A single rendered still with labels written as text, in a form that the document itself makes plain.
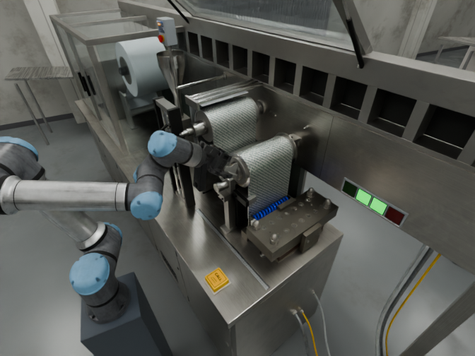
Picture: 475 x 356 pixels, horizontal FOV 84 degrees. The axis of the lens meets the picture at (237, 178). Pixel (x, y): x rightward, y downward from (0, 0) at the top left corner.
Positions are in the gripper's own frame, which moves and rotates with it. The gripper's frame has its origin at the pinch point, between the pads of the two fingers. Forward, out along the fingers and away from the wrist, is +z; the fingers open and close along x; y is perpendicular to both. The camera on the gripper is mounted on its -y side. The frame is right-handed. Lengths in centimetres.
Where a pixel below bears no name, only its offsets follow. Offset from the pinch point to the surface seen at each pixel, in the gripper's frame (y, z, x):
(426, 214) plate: 23, 29, -54
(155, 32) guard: 37, -7, 98
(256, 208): -9.4, 19.5, -4.5
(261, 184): 1.2, 13.4, -4.5
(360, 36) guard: 57, -3, -18
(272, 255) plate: -18.3, 16.0, -24.1
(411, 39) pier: 366, 556, 229
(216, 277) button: -37.7, 7.0, -13.9
